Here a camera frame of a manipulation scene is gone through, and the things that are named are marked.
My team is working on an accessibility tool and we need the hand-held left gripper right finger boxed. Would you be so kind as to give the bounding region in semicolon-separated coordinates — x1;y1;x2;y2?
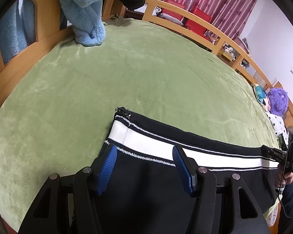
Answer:
172;145;271;234

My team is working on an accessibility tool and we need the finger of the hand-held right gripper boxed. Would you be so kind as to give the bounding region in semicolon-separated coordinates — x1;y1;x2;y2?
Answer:
261;145;287;162

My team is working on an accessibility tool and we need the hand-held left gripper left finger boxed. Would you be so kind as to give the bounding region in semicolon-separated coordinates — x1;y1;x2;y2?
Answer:
20;144;118;234

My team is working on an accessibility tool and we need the black garment with white band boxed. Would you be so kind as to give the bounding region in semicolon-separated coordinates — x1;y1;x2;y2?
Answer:
71;106;284;234

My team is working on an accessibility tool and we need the person's right forearm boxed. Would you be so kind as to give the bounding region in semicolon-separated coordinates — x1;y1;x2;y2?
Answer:
278;180;293;234

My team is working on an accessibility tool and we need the person's right hand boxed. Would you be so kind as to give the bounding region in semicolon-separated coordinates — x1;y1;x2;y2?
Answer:
275;162;293;188

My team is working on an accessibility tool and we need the white floral pillow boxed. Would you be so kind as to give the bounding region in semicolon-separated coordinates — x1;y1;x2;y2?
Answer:
269;113;289;149

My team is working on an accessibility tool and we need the purple plush toy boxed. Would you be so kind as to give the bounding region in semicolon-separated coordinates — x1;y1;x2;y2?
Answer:
267;88;289;116

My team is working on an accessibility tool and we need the geometric patterned pillow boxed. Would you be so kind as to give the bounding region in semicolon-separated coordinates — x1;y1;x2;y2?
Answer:
253;83;271;110

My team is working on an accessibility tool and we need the pale printed cloth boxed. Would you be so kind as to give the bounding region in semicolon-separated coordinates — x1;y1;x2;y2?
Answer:
263;201;282;226

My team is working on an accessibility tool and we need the green fleece blanket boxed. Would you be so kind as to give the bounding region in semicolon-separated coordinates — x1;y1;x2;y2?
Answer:
0;17;281;234

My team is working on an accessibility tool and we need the red chair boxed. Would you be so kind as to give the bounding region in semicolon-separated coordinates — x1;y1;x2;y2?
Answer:
160;0;186;25
186;7;213;36

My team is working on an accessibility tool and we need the light blue fleece robe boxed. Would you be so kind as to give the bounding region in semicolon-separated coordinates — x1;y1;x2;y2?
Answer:
0;0;122;65

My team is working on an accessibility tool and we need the wooden bed frame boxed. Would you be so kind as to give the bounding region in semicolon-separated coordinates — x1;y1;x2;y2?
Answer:
0;0;293;149

